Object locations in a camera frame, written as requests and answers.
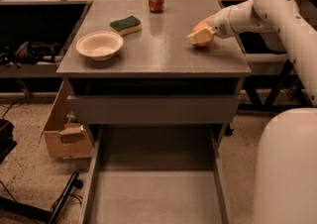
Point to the white paper bowl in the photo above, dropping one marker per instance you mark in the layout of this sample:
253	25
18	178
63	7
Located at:
101	45

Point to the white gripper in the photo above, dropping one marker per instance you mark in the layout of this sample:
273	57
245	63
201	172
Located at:
220	24

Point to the cardboard box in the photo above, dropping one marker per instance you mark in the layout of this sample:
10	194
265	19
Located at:
64	136

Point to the open grey middle drawer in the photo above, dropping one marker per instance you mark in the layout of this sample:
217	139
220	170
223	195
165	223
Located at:
156	175

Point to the orange fruit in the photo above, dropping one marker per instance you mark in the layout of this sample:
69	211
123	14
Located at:
203	34

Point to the black chair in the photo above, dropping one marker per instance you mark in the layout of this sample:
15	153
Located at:
274	85

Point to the green yellow sponge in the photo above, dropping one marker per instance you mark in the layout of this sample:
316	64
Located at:
126	26

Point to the grey drawer cabinet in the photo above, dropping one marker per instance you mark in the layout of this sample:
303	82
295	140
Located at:
158	60

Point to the closed grey top drawer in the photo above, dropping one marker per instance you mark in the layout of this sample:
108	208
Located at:
154	110

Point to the black headset on shelf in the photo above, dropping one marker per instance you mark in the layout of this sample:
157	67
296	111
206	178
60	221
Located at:
30	53

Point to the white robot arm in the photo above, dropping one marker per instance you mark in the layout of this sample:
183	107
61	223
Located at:
286	171

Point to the black box at left edge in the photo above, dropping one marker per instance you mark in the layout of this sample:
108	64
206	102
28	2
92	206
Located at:
7	143

